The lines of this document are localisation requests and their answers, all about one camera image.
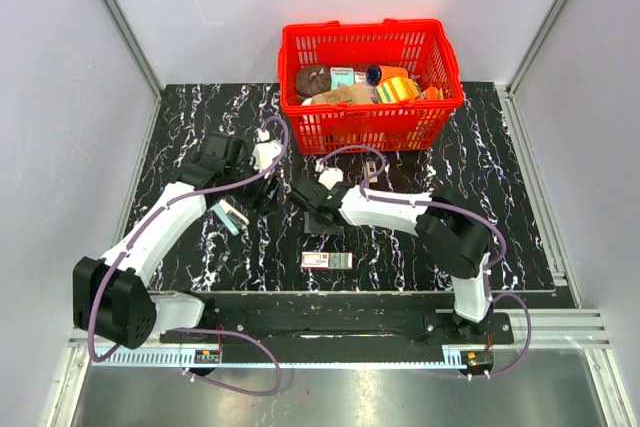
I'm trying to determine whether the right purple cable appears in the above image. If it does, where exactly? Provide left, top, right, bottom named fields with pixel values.
left=314, top=144, right=532, bottom=379

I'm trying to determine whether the orange bottle blue cap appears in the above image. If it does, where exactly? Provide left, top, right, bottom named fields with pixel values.
left=366, top=64, right=409, bottom=86

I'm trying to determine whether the purple cable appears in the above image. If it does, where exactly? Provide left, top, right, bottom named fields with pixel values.
left=314, top=144, right=532, bottom=379
left=87, top=115, right=290, bottom=396

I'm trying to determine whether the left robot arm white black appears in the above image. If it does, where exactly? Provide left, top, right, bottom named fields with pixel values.
left=72, top=130, right=285, bottom=349

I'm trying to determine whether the yellow green striped package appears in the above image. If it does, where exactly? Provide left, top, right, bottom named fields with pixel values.
left=375, top=76, right=421, bottom=104

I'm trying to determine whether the brown cardboard box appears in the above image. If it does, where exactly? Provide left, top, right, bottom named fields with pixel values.
left=303, top=84, right=372, bottom=105

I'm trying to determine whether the brown round item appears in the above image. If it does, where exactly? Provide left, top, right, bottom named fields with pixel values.
left=295, top=64, right=332, bottom=98

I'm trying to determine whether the light blue stapler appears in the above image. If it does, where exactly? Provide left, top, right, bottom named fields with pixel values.
left=213, top=200, right=249, bottom=236

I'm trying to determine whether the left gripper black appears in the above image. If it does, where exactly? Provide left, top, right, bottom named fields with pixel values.
left=226, top=154, right=283, bottom=217

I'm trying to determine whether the red plastic basket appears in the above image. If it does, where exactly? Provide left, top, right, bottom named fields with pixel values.
left=278, top=19, right=464, bottom=155

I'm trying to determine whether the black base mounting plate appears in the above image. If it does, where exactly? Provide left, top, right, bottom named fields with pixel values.
left=158, top=291, right=515, bottom=348

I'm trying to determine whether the teal small box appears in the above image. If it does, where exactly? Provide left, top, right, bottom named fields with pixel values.
left=330, top=67, right=355, bottom=90

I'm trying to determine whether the red white staple box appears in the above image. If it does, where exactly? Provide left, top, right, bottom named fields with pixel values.
left=301, top=252, right=353, bottom=270

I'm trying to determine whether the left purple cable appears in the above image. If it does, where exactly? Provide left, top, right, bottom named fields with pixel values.
left=87, top=115, right=290, bottom=396

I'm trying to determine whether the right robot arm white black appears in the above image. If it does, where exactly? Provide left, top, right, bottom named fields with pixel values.
left=289, top=176, right=493, bottom=343

